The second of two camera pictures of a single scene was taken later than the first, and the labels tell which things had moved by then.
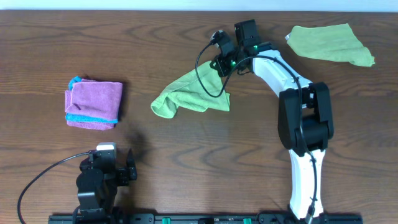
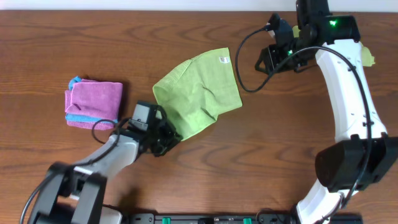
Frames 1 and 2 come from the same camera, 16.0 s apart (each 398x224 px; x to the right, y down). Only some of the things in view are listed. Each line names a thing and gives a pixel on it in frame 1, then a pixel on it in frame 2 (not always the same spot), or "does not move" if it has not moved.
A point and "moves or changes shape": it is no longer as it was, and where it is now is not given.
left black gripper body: (125, 172) to (163, 138)
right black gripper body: (227, 64) to (274, 55)
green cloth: (202, 91) moves or changes shape
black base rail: (200, 219) does not move
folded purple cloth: (94, 98) does not move
